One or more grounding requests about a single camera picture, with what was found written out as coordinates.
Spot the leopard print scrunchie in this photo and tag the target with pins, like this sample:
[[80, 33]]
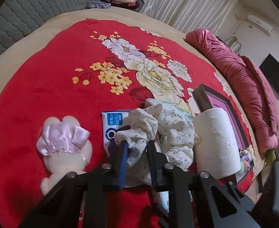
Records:
[[242, 152]]

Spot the dark shallow cardboard box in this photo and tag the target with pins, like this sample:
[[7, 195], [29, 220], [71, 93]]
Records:
[[203, 103]]

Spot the pink blue book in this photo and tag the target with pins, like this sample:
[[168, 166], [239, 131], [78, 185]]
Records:
[[220, 101]]

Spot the yellow white tissue pack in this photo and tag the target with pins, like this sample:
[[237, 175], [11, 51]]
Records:
[[162, 198]]

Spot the cream plush bear purple bow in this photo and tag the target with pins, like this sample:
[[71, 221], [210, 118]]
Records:
[[249, 156]]

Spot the white curtain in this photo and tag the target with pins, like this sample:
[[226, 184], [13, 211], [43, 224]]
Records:
[[188, 15]]

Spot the pink rolled quilt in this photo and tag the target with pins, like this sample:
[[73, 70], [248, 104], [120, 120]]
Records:
[[248, 83]]

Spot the green makeup sponge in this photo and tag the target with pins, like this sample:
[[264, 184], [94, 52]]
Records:
[[244, 166]]

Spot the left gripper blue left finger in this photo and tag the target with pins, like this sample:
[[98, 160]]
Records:
[[121, 164]]

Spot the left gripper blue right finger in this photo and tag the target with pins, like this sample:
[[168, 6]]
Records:
[[156, 161]]

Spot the black wall television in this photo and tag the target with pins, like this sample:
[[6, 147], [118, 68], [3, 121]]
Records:
[[270, 69]]

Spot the tan bed sheet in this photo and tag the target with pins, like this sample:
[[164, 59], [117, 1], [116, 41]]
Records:
[[13, 58]]

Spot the white air conditioner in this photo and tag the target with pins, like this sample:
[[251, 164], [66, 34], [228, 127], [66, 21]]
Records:
[[261, 24]]

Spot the white toilet paper roll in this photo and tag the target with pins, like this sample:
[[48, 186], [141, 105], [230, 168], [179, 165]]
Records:
[[217, 152]]

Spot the blue patterned cloth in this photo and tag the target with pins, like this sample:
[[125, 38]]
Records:
[[97, 5]]

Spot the pink plush bear lilac hat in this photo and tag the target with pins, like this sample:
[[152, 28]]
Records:
[[65, 147]]

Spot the cartoon face wipes pack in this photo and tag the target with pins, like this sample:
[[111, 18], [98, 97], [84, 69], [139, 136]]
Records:
[[113, 122]]

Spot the white floral scrunchie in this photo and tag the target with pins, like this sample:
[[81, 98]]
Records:
[[176, 139]]

